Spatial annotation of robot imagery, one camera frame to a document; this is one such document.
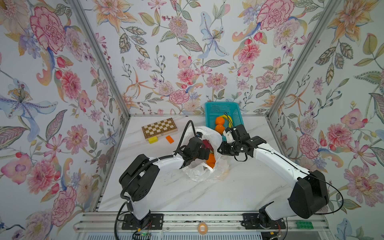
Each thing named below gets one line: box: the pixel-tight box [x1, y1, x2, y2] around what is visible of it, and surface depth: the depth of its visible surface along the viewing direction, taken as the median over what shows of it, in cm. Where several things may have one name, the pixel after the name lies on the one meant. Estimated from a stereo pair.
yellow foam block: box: [148, 136, 159, 144], surface depth 107 cm
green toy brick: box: [295, 221, 314, 230], surface depth 73 cm
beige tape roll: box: [197, 222, 209, 235], surface depth 74 cm
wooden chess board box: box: [141, 117, 178, 142], surface depth 112 cm
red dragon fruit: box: [202, 139, 214, 152], surface depth 95 cm
